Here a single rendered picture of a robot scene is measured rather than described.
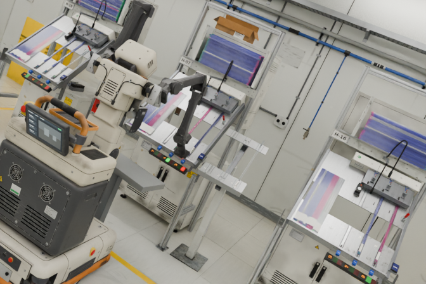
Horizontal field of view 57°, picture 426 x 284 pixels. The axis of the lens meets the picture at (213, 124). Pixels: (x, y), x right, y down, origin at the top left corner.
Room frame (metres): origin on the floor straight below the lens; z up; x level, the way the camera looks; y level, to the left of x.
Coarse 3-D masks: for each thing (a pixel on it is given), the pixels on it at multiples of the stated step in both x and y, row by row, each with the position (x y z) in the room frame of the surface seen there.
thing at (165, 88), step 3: (150, 84) 2.16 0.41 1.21; (153, 84) 2.16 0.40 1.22; (159, 84) 2.17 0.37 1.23; (162, 84) 2.19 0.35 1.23; (165, 84) 2.20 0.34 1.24; (162, 87) 2.16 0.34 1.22; (165, 87) 2.17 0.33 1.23; (168, 87) 2.20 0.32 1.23; (162, 90) 2.14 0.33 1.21; (165, 90) 2.17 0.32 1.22; (168, 90) 2.20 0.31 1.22; (162, 93) 2.14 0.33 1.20; (165, 93) 2.13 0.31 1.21; (162, 96) 2.15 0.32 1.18; (165, 96) 2.14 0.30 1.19; (162, 99) 2.16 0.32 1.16; (165, 99) 2.15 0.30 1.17; (162, 102) 2.17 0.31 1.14; (165, 102) 2.16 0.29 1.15
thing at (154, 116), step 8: (168, 96) 3.22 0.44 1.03; (176, 96) 3.23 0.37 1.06; (184, 96) 3.24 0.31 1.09; (168, 104) 3.17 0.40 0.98; (176, 104) 3.17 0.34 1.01; (152, 112) 3.09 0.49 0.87; (160, 112) 3.10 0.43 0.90; (168, 112) 3.10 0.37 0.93; (144, 120) 3.03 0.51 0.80; (152, 120) 3.04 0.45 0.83; (160, 120) 3.04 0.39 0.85; (144, 128) 2.98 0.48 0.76; (152, 128) 2.98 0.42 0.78
